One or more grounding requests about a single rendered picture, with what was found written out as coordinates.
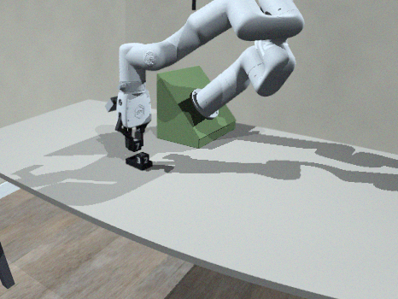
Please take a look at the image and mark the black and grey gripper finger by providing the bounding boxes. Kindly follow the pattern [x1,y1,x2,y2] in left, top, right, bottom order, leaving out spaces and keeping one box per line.
[115,114,134,150]
[135,122,149,146]

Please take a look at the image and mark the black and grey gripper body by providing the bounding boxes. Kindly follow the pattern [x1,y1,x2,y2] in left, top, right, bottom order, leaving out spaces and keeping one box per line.
[116,89,151,128]

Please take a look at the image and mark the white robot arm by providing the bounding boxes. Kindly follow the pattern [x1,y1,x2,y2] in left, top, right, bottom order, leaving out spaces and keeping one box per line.
[117,0,304,119]

